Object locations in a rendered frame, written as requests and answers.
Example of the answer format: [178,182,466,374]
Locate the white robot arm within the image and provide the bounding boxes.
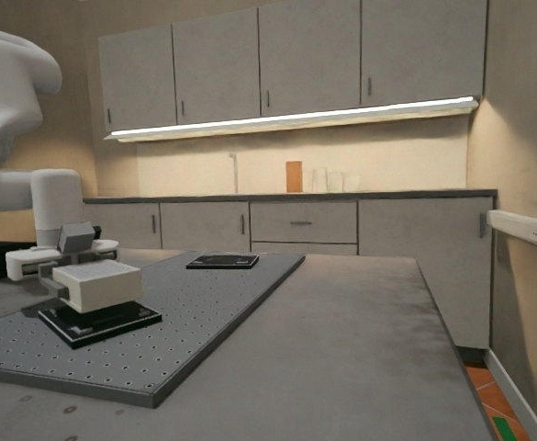
[0,31,102,254]

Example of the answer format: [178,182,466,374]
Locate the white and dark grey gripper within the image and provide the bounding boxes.
[6,240,120,300]

